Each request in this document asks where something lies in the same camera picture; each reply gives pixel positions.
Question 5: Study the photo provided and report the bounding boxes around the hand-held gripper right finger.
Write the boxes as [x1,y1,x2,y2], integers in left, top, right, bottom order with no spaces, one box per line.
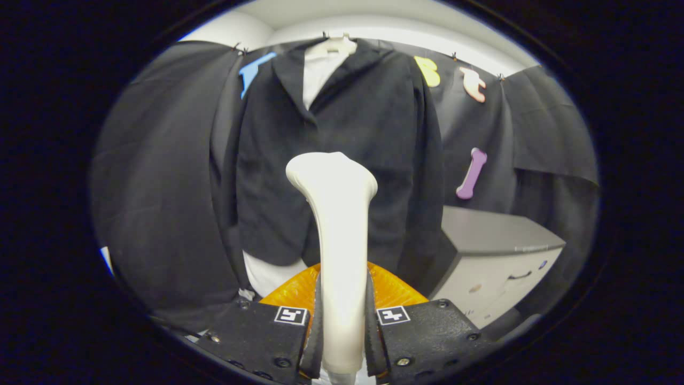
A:
[365,261,495,385]

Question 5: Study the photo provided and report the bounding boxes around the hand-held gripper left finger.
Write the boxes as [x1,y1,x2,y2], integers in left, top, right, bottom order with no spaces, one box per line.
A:
[184,262,323,385]

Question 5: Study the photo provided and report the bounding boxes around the white garment steamer head with hose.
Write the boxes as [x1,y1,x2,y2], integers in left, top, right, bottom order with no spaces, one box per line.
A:
[286,152,378,385]

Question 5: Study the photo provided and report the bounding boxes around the black suit jacket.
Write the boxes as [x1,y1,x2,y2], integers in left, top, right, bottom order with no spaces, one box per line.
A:
[209,38,445,297]

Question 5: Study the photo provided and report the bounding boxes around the white shirt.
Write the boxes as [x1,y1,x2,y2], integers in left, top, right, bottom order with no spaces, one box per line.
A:
[243,52,353,298]

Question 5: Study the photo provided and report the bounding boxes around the cream clothes hanger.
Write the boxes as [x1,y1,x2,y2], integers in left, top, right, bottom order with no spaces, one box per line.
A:
[306,33,357,59]

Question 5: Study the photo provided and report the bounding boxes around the grey cabinet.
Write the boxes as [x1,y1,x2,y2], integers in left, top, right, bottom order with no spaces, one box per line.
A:
[430,206,567,329]

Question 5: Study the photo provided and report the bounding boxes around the black backdrop cloth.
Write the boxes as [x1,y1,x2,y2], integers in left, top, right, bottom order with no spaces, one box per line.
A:
[90,37,600,332]

